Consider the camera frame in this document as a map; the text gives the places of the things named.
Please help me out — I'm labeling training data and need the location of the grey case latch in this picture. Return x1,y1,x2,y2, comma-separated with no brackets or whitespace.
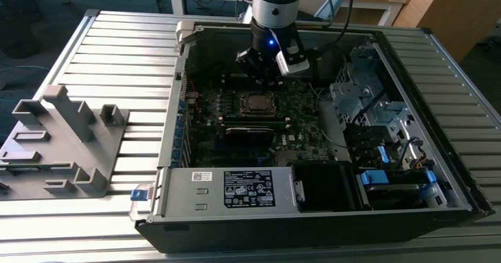
174,21,204,52

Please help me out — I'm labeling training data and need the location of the metal disk bay cage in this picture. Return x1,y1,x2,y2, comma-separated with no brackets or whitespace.
328,41,419,129

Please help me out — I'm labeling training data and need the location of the green motherboard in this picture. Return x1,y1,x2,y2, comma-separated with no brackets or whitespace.
187,73,340,168

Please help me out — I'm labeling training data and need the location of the black graphics card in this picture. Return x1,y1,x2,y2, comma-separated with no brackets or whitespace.
223,124,279,154

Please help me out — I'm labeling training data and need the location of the chipset heatsink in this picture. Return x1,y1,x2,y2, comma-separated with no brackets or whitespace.
275,150,299,166

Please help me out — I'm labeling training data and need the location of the wooden cabinet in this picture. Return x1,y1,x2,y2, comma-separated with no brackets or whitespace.
393,0,501,63

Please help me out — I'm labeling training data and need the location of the blue drive latch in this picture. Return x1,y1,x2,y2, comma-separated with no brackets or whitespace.
376,145,393,164

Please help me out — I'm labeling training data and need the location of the black fan shroud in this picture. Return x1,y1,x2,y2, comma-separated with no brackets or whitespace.
292,160,364,213

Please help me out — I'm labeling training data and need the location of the hard disk in blue carrier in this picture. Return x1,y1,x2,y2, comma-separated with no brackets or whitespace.
357,168,437,211

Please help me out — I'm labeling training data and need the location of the grey power supply unit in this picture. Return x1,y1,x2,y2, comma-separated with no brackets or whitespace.
154,166,299,217

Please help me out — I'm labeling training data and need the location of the grey parts rack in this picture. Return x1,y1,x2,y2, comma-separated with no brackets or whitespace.
0,83,131,201

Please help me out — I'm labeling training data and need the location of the blue power supply latch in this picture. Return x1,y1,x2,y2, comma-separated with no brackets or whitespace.
131,188,152,202

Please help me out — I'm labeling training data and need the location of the black PC case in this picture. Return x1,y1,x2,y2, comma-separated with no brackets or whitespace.
132,21,496,255

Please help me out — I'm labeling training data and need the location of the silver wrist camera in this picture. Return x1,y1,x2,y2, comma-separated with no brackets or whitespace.
275,38,311,77

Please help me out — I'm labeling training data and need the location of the red twisted wire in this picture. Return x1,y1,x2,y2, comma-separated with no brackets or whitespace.
191,79,203,113

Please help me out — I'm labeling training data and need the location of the metal cage bracket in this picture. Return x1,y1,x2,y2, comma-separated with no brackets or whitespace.
331,82,373,99

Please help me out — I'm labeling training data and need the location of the black wire bundle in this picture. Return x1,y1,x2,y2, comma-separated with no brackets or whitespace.
401,136,428,171

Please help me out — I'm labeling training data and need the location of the blue floor cable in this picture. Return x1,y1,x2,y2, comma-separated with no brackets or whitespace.
0,65,52,102

